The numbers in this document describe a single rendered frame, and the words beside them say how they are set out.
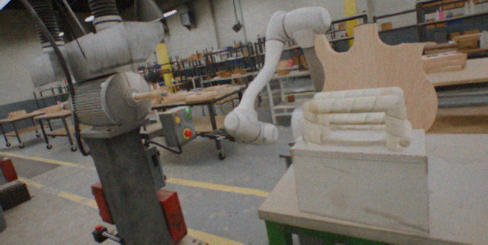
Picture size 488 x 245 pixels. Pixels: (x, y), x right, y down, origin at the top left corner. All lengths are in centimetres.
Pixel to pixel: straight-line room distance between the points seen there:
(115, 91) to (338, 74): 92
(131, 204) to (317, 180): 109
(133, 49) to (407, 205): 89
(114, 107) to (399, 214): 108
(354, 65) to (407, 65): 15
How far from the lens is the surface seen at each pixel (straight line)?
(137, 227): 155
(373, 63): 88
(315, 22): 120
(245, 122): 99
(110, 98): 121
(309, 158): 60
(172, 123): 139
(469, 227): 69
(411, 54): 88
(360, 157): 57
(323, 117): 66
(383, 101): 54
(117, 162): 141
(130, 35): 96
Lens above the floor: 133
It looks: 11 degrees down
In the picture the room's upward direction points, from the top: 11 degrees counter-clockwise
